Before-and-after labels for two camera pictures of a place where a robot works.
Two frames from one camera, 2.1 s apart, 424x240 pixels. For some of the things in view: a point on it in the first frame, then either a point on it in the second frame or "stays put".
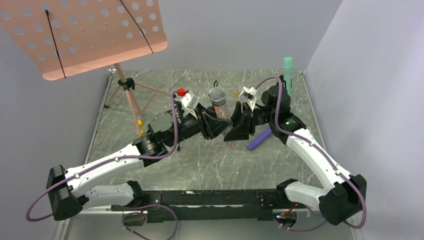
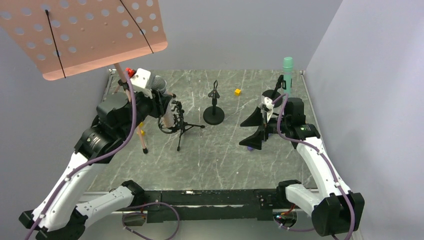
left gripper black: (204, 122) -> (159, 103)
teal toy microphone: (287, 70) stays put
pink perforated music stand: (60, 37) stays put
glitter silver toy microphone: (217, 96) -> (159, 83)
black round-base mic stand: (269, 97) stays put
